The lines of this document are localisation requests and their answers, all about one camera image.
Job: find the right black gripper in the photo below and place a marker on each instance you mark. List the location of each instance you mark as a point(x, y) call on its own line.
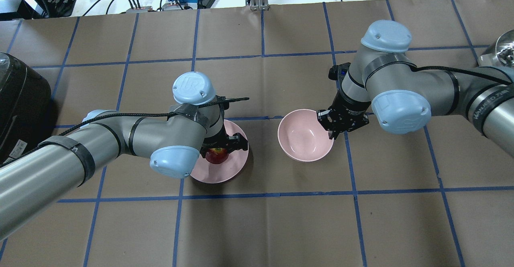
point(348, 107)

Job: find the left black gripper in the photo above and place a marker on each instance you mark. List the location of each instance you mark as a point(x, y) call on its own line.
point(217, 138)

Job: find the red yellow apple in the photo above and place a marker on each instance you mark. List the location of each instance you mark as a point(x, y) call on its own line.
point(216, 155)

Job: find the pink bowl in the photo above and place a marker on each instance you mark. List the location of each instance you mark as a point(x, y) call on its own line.
point(302, 138)

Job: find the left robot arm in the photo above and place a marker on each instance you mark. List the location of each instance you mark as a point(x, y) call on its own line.
point(173, 142)

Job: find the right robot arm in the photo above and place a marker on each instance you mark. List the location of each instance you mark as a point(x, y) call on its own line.
point(404, 97)

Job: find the pink plate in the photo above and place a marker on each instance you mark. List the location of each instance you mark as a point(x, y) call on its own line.
point(206, 172)

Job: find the steel steamer pot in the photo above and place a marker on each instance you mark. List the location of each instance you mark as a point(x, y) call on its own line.
point(500, 53)

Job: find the black rice cooker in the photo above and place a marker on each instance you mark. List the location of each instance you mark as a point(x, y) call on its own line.
point(24, 98)

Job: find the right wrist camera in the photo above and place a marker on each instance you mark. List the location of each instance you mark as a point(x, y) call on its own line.
point(338, 72)

